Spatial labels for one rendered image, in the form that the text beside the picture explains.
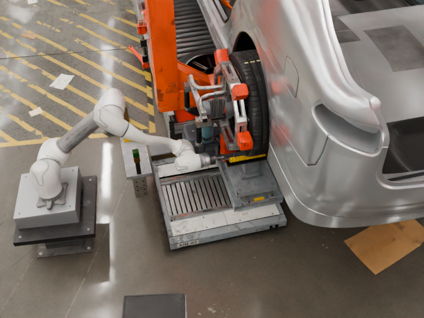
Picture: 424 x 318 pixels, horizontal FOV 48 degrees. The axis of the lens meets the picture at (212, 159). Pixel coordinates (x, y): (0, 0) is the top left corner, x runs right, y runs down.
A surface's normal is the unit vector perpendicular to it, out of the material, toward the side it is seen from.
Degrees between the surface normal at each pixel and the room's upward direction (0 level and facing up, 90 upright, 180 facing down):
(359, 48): 2
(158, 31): 90
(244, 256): 0
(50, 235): 0
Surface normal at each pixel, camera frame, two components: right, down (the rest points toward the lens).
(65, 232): 0.00, -0.69
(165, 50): 0.25, 0.70
